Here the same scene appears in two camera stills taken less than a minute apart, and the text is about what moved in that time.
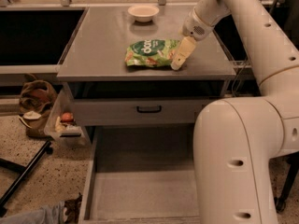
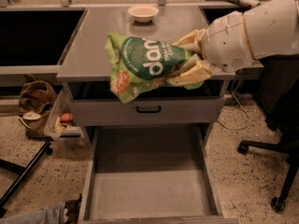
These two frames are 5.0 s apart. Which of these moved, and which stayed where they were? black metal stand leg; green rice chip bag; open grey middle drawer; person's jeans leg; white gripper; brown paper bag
Moved: white gripper; green rice chip bag
Stayed: black metal stand leg; person's jeans leg; brown paper bag; open grey middle drawer
